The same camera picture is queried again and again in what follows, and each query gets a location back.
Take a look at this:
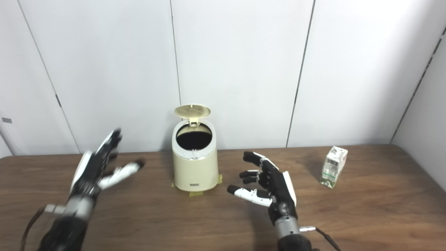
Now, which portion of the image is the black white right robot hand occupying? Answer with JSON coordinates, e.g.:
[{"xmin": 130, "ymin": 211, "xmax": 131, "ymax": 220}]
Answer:
[{"xmin": 227, "ymin": 151, "xmax": 298, "ymax": 225}]

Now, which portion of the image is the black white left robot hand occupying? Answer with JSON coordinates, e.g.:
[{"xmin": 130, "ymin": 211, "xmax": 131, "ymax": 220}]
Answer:
[{"xmin": 70, "ymin": 128, "xmax": 146, "ymax": 201}]

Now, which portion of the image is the white green milk carton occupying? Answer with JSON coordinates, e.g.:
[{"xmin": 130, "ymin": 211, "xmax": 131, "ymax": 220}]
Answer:
[{"xmin": 320, "ymin": 146, "xmax": 348, "ymax": 189}]

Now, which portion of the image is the cream-colored round bin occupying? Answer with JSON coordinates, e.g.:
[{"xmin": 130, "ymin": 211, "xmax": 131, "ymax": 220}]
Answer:
[{"xmin": 172, "ymin": 119, "xmax": 219, "ymax": 192}]

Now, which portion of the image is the cream round bin lid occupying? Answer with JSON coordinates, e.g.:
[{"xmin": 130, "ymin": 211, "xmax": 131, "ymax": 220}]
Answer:
[{"xmin": 175, "ymin": 104, "xmax": 211, "ymax": 127}]

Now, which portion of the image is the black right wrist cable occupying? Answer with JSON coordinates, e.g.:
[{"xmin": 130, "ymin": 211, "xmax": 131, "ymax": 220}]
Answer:
[{"xmin": 300, "ymin": 226, "xmax": 342, "ymax": 251}]

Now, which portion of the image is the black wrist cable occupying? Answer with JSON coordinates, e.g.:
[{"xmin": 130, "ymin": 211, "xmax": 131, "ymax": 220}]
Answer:
[
  {"xmin": 300, "ymin": 226, "xmax": 342, "ymax": 251},
  {"xmin": 20, "ymin": 204, "xmax": 67, "ymax": 251}
]

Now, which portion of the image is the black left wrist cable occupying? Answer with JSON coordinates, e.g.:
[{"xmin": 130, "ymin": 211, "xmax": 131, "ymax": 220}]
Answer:
[{"xmin": 20, "ymin": 204, "xmax": 67, "ymax": 251}]

